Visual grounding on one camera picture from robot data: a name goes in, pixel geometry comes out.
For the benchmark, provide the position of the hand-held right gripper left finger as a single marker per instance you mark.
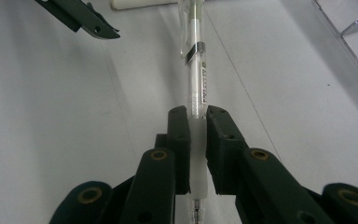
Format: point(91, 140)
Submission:
point(180, 140)

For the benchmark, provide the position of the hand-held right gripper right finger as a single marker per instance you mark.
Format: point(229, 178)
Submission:
point(222, 140)

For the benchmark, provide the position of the clear ballpoint pen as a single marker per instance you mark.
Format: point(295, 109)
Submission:
point(196, 87)

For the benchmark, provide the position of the white pen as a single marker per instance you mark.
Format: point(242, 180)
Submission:
point(143, 3)

